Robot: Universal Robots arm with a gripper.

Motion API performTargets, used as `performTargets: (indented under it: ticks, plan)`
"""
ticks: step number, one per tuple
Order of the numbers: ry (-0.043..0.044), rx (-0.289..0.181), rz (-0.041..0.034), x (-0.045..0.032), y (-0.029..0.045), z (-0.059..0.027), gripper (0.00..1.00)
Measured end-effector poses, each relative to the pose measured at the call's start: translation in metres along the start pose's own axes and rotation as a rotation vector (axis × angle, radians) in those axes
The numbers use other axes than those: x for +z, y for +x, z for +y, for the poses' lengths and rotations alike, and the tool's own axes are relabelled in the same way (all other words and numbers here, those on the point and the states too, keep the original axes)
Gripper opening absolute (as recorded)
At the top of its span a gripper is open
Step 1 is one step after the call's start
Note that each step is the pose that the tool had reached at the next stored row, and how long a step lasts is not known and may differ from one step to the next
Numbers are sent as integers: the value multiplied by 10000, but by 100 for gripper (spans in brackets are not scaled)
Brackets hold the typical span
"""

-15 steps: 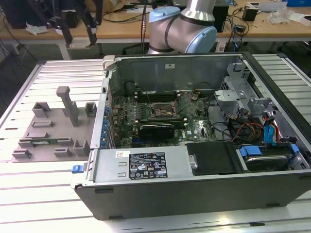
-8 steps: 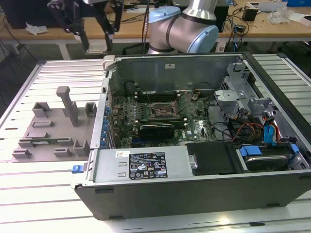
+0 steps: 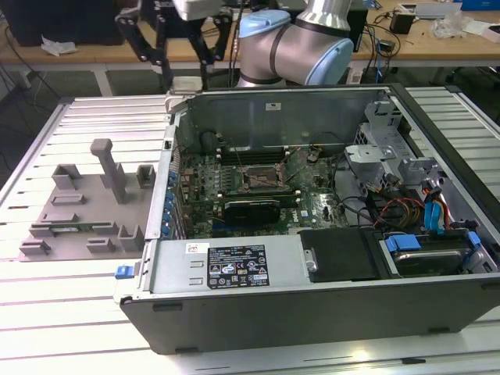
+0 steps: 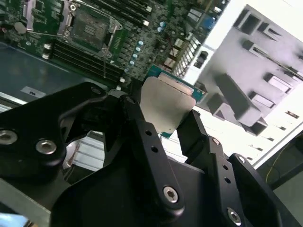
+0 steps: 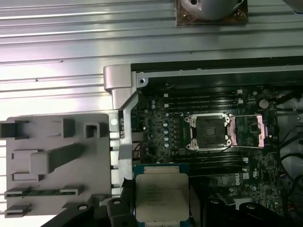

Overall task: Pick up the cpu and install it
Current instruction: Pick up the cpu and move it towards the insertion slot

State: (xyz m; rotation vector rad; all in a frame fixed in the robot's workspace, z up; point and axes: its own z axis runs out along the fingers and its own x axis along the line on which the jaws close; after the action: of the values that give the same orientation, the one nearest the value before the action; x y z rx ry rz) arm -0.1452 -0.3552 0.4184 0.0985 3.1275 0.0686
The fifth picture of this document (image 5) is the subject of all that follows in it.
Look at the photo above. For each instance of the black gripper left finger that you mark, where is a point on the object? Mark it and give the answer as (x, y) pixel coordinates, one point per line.
(116, 212)

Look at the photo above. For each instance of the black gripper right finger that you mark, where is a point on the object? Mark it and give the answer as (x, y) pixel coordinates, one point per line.
(213, 215)

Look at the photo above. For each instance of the silver CPU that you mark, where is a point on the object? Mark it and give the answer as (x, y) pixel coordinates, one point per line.
(162, 189)

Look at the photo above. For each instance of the metal socket cover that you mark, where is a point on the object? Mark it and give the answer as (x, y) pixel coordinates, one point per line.
(262, 131)

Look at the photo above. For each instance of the CPU socket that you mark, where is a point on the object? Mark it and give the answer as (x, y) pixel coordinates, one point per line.
(208, 132)

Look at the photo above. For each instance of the black RAM slot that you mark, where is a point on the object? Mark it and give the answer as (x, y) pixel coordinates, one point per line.
(203, 94)
(213, 172)
(203, 102)
(203, 105)
(213, 155)
(203, 98)
(213, 166)
(213, 160)

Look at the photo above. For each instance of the grey parts rack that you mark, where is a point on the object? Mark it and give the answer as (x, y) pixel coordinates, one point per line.
(71, 170)

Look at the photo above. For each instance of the black grey PC case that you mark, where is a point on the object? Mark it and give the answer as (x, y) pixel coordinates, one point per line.
(123, 146)

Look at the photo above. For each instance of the green motherboard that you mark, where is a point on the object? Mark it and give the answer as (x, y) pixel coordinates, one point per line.
(260, 165)

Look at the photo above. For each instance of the round coin cell battery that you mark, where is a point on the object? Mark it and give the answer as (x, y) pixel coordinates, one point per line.
(263, 103)

